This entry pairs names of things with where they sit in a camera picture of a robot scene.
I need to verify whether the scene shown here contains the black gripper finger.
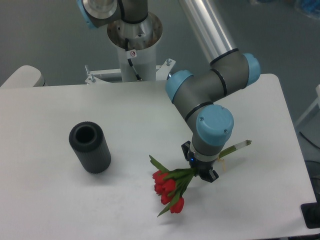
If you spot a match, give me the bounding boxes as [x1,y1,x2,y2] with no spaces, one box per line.
[181,140,191,161]
[199,169,219,182]

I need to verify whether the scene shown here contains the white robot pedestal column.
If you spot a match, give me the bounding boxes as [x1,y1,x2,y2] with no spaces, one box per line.
[107,12,163,82]

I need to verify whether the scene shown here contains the black cable on floor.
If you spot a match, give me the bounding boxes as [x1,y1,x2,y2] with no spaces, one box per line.
[299,131,320,149]

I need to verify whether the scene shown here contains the black ribbed cylindrical vase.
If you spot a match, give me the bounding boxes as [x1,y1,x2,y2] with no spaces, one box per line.
[68,121,111,174]

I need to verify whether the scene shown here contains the black cable on pedestal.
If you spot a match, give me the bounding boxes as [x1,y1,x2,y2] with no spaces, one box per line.
[124,37,142,82]

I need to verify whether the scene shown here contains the white metal base frame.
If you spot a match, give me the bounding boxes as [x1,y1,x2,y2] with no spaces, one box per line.
[84,58,176,85]

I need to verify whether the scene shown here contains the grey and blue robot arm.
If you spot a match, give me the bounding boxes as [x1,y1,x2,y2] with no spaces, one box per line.
[77,0,261,183]

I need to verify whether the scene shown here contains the red tulip bouquet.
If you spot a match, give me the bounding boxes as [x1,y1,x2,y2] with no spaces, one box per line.
[149,139,252,216]

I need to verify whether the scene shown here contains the white rounded chair part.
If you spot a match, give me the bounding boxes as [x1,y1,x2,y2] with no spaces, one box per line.
[0,65,47,89]

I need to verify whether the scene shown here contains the white furniture at right edge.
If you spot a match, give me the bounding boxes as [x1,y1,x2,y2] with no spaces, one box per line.
[294,84,320,130]

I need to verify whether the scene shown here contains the black device at table edge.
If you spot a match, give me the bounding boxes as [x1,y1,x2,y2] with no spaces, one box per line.
[300,202,320,229]

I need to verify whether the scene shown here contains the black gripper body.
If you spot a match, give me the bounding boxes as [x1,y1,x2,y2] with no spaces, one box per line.
[187,150,217,176]

